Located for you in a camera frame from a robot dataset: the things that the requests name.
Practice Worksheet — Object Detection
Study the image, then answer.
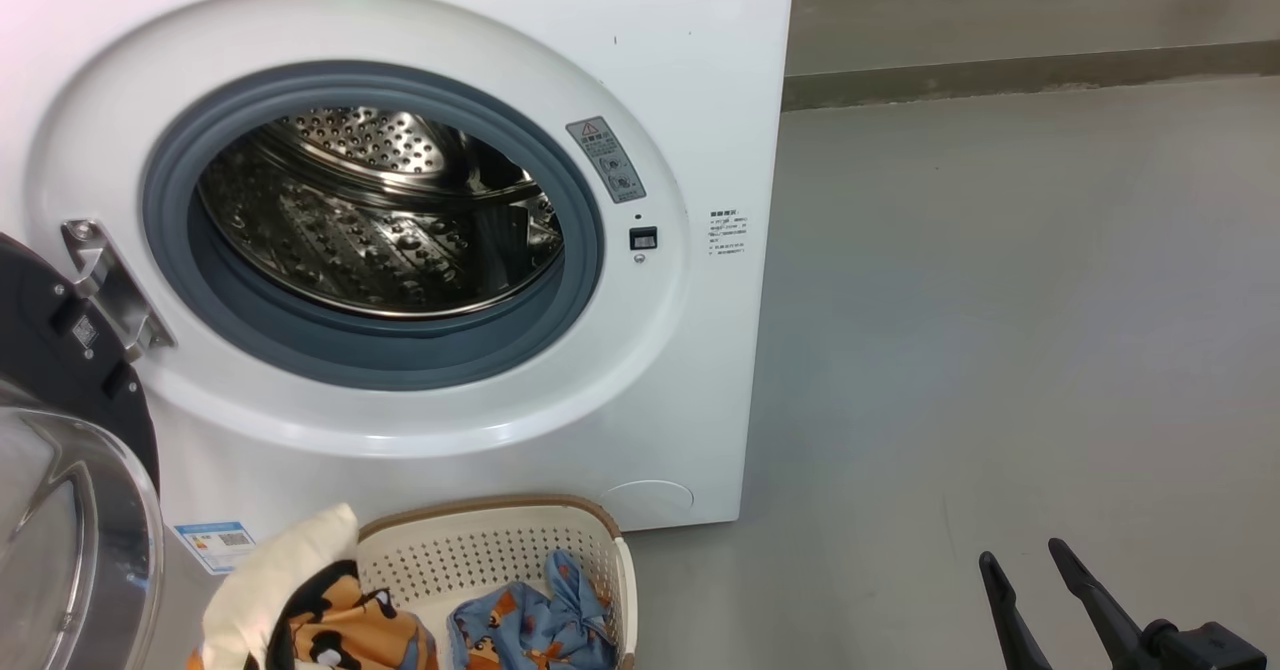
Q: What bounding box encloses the black washing machine glass door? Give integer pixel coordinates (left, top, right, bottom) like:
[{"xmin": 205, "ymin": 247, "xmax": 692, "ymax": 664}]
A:
[{"xmin": 0, "ymin": 233, "xmax": 166, "ymax": 670}]

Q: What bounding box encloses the grey warning label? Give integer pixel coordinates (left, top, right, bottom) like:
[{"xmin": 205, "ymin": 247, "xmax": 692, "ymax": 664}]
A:
[{"xmin": 566, "ymin": 116, "xmax": 647, "ymax": 204}]

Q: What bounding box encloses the blue garment with orange print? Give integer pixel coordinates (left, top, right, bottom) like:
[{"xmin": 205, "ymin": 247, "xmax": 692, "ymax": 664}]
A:
[{"xmin": 447, "ymin": 548, "xmax": 616, "ymax": 670}]

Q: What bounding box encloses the stainless steel washer drum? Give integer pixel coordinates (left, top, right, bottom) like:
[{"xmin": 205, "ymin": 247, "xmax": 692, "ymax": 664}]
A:
[{"xmin": 198, "ymin": 105, "xmax": 564, "ymax": 319}]

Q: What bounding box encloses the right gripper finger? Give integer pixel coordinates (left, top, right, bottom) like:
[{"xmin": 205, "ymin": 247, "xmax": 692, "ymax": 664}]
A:
[
  {"xmin": 1047, "ymin": 538, "xmax": 1151, "ymax": 670},
  {"xmin": 978, "ymin": 550, "xmax": 1053, "ymax": 670}
]

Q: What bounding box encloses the white front-load washing machine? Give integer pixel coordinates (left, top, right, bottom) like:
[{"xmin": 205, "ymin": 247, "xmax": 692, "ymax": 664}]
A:
[{"xmin": 0, "ymin": 0, "xmax": 796, "ymax": 579}]

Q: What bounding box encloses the cream laundry basket brown rim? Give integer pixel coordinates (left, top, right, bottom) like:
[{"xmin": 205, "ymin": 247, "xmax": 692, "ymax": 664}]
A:
[{"xmin": 355, "ymin": 495, "xmax": 638, "ymax": 670}]

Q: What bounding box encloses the grey rubber door gasket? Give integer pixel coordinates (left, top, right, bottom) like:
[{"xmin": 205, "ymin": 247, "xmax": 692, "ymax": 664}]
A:
[{"xmin": 142, "ymin": 60, "xmax": 606, "ymax": 391}]

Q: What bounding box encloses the metal door hinge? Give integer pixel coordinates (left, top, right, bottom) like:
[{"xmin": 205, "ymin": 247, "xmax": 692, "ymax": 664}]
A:
[{"xmin": 60, "ymin": 218, "xmax": 176, "ymax": 361}]

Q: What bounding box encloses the cream garment with cartoon print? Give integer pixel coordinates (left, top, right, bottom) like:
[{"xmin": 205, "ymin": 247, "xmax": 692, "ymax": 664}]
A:
[{"xmin": 185, "ymin": 503, "xmax": 441, "ymax": 670}]

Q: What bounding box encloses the small black text decal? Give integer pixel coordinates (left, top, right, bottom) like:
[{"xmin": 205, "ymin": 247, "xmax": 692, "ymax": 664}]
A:
[{"xmin": 708, "ymin": 212, "xmax": 751, "ymax": 259}]

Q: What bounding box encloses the round white filter cover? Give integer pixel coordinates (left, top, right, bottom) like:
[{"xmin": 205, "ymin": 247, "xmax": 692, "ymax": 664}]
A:
[{"xmin": 600, "ymin": 480, "xmax": 694, "ymax": 529}]

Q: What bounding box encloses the blue energy label sticker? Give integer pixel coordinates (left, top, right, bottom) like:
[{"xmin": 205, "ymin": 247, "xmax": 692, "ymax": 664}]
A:
[{"xmin": 172, "ymin": 520, "xmax": 256, "ymax": 576}]

